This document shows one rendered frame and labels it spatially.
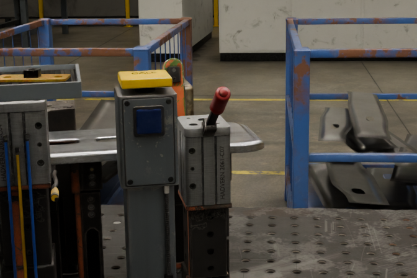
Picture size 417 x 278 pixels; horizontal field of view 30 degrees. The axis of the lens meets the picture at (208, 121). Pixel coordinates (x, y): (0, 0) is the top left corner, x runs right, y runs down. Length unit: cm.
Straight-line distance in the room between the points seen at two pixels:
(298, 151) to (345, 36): 613
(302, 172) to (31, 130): 188
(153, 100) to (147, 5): 804
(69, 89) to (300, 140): 201
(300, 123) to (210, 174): 171
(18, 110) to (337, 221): 92
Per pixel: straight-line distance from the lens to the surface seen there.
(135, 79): 91
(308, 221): 178
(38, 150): 108
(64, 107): 142
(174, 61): 142
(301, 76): 277
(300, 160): 284
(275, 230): 172
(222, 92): 97
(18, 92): 87
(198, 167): 111
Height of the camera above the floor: 131
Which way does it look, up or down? 13 degrees down
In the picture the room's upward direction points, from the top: 1 degrees counter-clockwise
